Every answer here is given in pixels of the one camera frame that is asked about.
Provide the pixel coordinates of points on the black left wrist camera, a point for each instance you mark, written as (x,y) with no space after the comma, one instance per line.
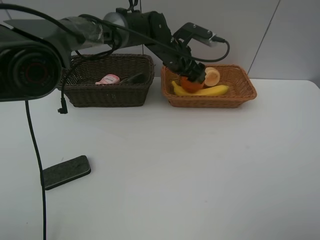
(192,31)

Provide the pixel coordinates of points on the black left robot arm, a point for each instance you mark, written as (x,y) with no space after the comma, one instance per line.
(34,52)

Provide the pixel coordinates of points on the orange red peach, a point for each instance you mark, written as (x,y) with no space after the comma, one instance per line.
(212,77)

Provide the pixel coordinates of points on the orange wicker basket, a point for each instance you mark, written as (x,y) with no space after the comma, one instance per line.
(240,89)

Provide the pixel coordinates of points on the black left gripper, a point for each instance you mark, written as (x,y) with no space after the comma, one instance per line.
(180,63)

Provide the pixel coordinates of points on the black whiteboard eraser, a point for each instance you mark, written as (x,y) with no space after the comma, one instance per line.
(65,172)

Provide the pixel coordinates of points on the pink bottle white cap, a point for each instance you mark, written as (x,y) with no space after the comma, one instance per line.
(108,79)

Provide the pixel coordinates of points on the dark green bottle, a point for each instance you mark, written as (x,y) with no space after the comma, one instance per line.
(139,78)

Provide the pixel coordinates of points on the orange tangerine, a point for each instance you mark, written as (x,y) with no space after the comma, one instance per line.
(190,87)

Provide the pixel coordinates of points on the dark brown wicker basket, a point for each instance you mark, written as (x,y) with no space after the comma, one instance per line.
(78,82)

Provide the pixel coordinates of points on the yellow banana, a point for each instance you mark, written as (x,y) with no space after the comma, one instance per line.
(211,91)

